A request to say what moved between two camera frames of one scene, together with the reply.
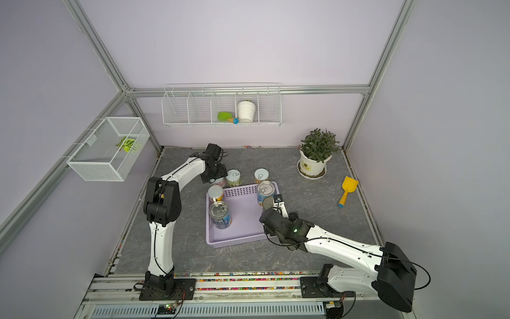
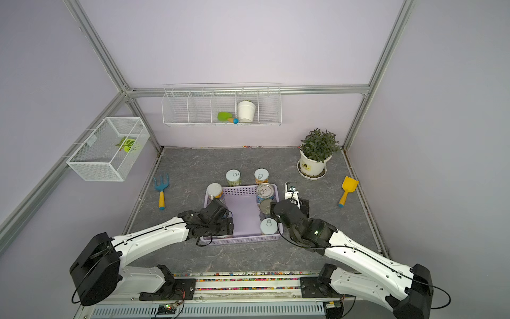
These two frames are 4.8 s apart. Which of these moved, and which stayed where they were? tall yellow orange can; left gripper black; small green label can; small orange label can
Moved: left gripper black
Stayed: small orange label can; tall yellow orange can; small green label can
